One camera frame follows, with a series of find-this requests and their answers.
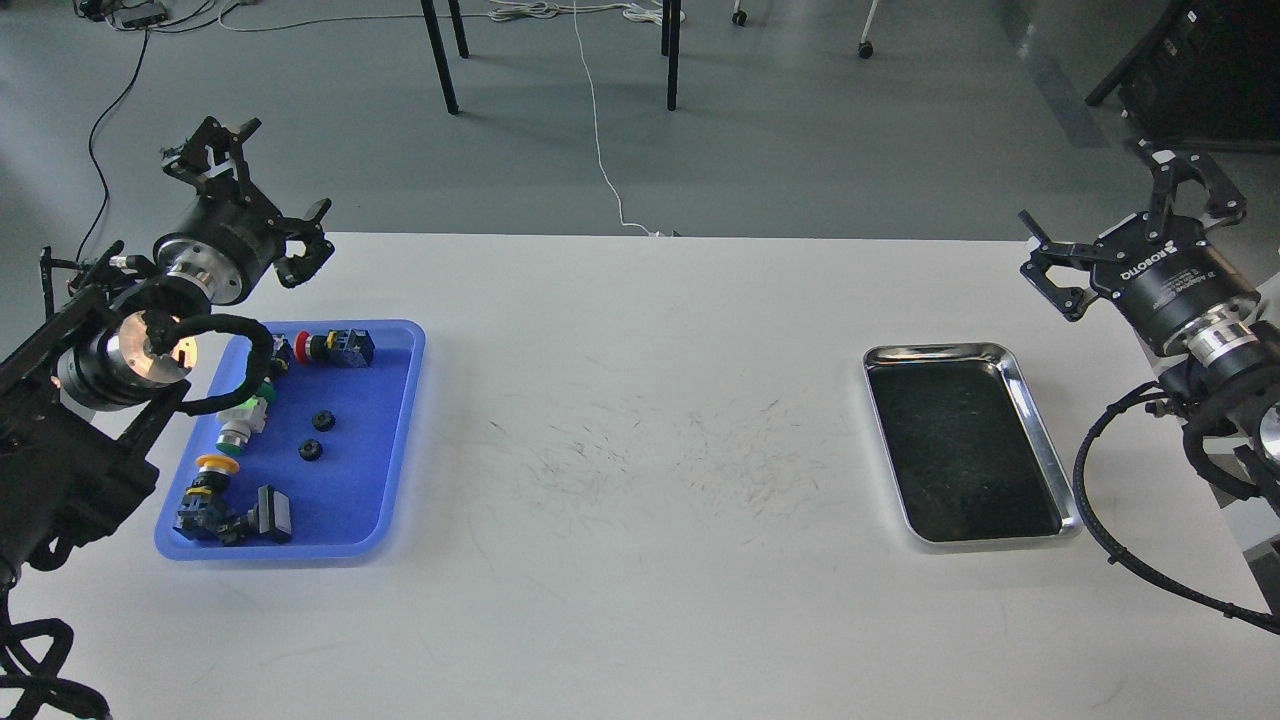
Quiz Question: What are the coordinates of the black table leg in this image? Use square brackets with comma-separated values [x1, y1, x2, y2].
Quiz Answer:
[420, 0, 470, 117]
[660, 0, 684, 111]

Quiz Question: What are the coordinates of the black selector switch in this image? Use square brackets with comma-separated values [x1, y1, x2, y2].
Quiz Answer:
[266, 334, 294, 380]

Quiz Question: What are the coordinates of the black gripper screen left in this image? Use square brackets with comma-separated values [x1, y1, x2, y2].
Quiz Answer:
[154, 117, 335, 306]

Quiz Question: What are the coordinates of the blue plastic tray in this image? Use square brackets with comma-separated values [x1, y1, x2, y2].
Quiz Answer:
[154, 319, 428, 561]

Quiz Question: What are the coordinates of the black floor cable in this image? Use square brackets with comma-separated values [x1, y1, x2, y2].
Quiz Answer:
[76, 0, 246, 263]

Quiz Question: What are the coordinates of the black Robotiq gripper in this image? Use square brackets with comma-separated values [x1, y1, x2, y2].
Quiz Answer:
[1018, 135, 1263, 357]

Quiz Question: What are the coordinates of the white floor cable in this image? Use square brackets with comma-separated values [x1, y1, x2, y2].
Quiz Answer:
[486, 0, 689, 240]

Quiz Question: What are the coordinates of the black table leg right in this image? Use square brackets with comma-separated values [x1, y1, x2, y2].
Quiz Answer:
[660, 0, 684, 111]

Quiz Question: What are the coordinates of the small black gear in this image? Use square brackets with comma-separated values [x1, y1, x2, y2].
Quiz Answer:
[297, 438, 324, 462]
[311, 410, 337, 432]

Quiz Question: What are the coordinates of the yellow push button switch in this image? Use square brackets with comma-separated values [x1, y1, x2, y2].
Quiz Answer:
[173, 454, 241, 544]

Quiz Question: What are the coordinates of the black table leg left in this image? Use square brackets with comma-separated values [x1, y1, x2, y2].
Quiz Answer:
[420, 0, 470, 117]

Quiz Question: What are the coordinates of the green push button switch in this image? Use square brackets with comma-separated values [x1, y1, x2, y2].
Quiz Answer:
[215, 380, 276, 457]

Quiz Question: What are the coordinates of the silver metal tray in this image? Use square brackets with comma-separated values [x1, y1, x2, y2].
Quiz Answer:
[861, 342, 1082, 553]

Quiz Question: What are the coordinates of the red emergency stop button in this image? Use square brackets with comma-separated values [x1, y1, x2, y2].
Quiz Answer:
[292, 328, 376, 369]

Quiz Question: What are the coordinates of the black square push button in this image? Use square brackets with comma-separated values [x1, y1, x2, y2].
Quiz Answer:
[215, 484, 293, 544]

